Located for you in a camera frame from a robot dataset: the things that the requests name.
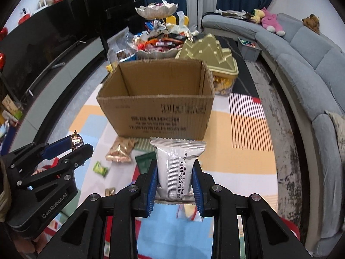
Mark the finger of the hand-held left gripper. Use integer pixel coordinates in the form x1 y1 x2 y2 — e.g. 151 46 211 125
16 144 94 192
3 136 74 166

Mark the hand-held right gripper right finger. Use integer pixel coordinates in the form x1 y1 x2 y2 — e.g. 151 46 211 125
191 159 314 259

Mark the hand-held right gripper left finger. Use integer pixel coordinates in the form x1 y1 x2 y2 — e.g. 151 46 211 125
36 159 159 259

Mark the red snack packet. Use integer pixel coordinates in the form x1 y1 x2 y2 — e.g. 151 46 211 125
176 203 203 222

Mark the dark green snack packet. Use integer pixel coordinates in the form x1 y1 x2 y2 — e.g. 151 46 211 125
135 151 158 180

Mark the silver snack packet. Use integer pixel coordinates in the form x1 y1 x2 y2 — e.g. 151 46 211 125
149 137 207 201

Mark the brown cardboard box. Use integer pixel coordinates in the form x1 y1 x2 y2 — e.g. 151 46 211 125
97 59 215 141

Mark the large pile of wrapped snacks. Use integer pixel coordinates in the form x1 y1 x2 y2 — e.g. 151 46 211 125
132 30 192 53

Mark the small pile of wrapped snacks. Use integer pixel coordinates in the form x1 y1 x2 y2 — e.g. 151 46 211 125
147 1 171 9

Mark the light green candy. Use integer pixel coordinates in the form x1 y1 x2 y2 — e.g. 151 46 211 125
93 161 109 178

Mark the gold snack packet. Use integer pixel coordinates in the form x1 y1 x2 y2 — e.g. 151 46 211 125
106 137 137 163

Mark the colourful checked tablecloth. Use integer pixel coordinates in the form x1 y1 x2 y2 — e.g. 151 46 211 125
35 92 300 259

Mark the grey television cabinet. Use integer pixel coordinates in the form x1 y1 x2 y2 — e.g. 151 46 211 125
0 36 106 154

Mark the grey patterned rug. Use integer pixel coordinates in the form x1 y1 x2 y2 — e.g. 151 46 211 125
244 58 308 238

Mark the black television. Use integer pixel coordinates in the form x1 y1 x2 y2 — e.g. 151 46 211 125
0 0 91 98

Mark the clear jar of nuts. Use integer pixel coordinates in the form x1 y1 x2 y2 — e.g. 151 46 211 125
107 34 130 70

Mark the gold mountain-lid container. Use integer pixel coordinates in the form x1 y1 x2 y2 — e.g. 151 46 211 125
175 34 239 96

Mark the grey storage bin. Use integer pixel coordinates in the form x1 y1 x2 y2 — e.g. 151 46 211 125
238 37 262 61

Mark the black piano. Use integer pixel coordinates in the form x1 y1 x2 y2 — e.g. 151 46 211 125
82 0 136 37

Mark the beige jacket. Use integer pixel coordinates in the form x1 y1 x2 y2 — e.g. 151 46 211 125
325 110 345 152

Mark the two-tier white bowl stand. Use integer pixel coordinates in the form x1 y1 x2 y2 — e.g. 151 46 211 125
127 1 189 60

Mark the grey sofa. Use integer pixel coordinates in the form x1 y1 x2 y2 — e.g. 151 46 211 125
202 12 345 254

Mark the yellow chair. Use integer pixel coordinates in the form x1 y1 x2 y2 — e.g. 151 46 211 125
165 16 190 28

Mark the clothes heap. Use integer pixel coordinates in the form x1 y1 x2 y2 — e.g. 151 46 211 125
215 9 254 20

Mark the pink plush toy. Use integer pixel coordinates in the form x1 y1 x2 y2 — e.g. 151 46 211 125
261 8 286 36

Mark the yellow plush toy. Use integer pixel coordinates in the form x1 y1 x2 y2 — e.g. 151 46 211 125
252 9 264 24

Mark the white curtain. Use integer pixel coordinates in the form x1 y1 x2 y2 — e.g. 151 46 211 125
196 0 219 31

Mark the brown plush toy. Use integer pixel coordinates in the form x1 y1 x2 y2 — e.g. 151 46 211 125
302 14 321 34

